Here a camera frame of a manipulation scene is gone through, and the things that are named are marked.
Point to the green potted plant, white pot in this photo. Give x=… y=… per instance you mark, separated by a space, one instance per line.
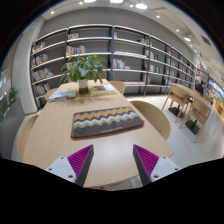
x=82 y=70

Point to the yellow cover book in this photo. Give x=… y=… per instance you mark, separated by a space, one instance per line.
x=102 y=90

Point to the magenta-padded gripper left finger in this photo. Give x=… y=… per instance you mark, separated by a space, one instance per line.
x=63 y=166

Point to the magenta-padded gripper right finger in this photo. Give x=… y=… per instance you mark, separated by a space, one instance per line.
x=160 y=166

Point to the round-backed wooden chair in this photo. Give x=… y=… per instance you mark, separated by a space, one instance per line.
x=153 y=116
x=50 y=94
x=118 y=86
x=25 y=133

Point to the zigzag-striped towel with grey back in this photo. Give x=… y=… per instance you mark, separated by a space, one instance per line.
x=106 y=121

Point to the small green plant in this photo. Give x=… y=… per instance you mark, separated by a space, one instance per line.
x=12 y=95

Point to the grey partition counter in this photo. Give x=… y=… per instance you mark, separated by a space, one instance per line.
x=10 y=130

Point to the grey shelf unit with books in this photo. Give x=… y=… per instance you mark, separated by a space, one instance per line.
x=133 y=50

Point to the person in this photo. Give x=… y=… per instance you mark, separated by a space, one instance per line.
x=199 y=86

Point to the white cover book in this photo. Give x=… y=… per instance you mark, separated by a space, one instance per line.
x=62 y=94

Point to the light wooden side table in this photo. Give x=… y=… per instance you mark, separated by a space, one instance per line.
x=190 y=90

